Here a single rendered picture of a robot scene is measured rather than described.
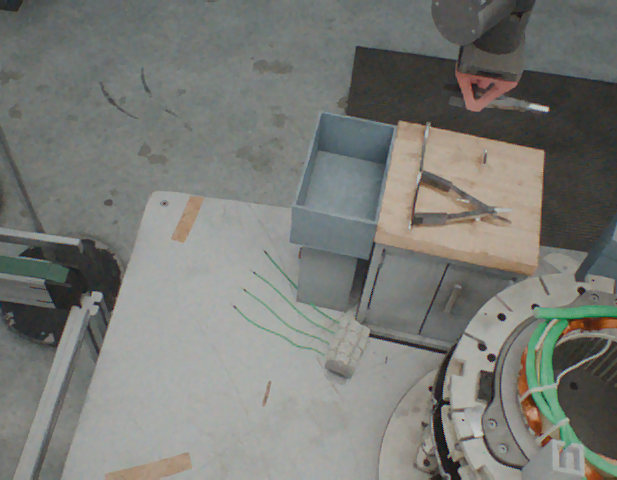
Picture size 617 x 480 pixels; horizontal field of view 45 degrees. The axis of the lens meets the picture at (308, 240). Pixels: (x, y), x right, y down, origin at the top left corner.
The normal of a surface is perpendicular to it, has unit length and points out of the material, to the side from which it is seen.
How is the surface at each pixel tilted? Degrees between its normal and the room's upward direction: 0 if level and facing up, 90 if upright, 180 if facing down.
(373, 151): 90
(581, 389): 0
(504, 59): 1
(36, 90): 0
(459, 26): 91
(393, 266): 90
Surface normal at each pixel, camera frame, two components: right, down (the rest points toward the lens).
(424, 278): -0.22, 0.81
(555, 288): 0.06, -0.55
